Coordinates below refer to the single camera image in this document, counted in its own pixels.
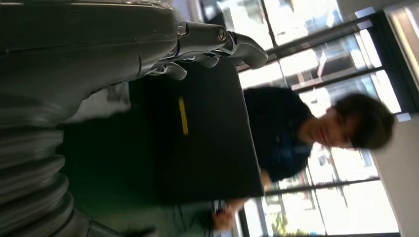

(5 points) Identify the green table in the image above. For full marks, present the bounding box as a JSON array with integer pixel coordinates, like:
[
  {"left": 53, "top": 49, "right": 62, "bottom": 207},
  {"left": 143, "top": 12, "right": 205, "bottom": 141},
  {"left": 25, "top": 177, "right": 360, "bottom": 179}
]
[{"left": 57, "top": 108, "right": 218, "bottom": 237}]

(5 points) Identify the black laptop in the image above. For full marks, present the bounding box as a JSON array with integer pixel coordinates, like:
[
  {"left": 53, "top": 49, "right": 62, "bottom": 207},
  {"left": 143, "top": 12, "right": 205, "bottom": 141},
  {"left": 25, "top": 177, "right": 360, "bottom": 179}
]
[{"left": 128, "top": 58, "right": 265, "bottom": 205}]

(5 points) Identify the window with dark frames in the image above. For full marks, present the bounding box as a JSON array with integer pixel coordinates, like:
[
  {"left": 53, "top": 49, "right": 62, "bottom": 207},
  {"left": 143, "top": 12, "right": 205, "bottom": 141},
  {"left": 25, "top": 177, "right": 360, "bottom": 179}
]
[{"left": 196, "top": 0, "right": 419, "bottom": 237}]

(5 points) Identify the yellow sticker on laptop lid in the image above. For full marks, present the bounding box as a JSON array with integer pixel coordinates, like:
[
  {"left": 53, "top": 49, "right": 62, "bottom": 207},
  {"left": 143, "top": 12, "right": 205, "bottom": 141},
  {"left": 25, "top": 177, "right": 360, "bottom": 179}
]
[{"left": 177, "top": 96, "right": 190, "bottom": 136}]

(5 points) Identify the person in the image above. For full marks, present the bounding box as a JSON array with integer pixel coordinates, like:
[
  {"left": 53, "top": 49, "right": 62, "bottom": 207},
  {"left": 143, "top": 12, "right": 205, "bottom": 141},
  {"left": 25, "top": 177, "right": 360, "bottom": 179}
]
[{"left": 212, "top": 86, "right": 396, "bottom": 232}]

